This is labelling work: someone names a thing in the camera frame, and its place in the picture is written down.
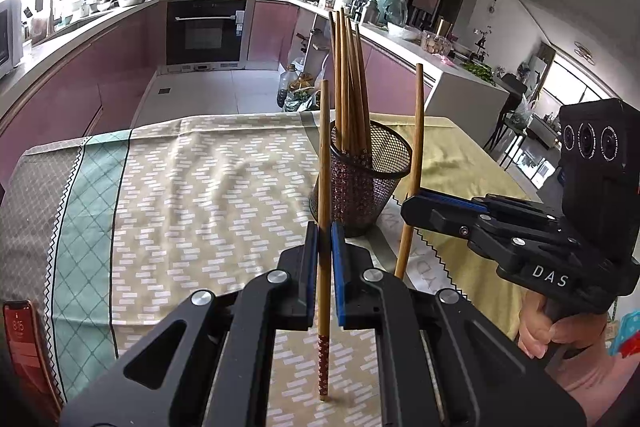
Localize plain bamboo chopstick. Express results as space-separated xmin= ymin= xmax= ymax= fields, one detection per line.
xmin=394 ymin=63 xmax=424 ymax=280

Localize right hand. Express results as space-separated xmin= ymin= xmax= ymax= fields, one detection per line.
xmin=518 ymin=291 xmax=608 ymax=359

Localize white microwave oven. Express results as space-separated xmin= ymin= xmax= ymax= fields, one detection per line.
xmin=0 ymin=0 xmax=24 ymax=78

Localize pink sleeve forearm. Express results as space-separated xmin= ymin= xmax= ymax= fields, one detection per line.
xmin=549 ymin=343 xmax=639 ymax=426

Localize chopstick with red floral end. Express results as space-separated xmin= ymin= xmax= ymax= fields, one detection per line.
xmin=329 ymin=11 xmax=342 ymax=150

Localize black mesh utensil holder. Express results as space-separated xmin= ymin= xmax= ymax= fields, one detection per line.
xmin=329 ymin=121 xmax=412 ymax=237

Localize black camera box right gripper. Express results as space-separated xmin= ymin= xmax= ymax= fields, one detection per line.
xmin=560 ymin=98 xmax=639 ymax=295

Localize dark brown wooden chopstick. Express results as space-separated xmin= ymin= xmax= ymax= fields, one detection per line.
xmin=354 ymin=24 xmax=372 ymax=157

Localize pink kitchen cabinets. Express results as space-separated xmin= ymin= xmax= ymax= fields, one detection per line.
xmin=0 ymin=0 xmax=436 ymax=188

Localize patterned beige tablecloth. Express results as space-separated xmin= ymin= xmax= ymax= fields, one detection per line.
xmin=1 ymin=113 xmax=318 ymax=413

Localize built-in black oven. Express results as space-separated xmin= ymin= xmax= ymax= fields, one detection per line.
xmin=165 ymin=0 xmax=255 ymax=72

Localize bamboo chopstick red end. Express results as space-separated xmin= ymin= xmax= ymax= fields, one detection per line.
xmin=349 ymin=27 xmax=366 ymax=155
xmin=340 ymin=10 xmax=354 ymax=156
xmin=317 ymin=80 xmax=331 ymax=401
xmin=345 ymin=18 xmax=363 ymax=156

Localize yellow cloth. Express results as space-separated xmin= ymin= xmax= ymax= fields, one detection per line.
xmin=372 ymin=111 xmax=542 ymax=338

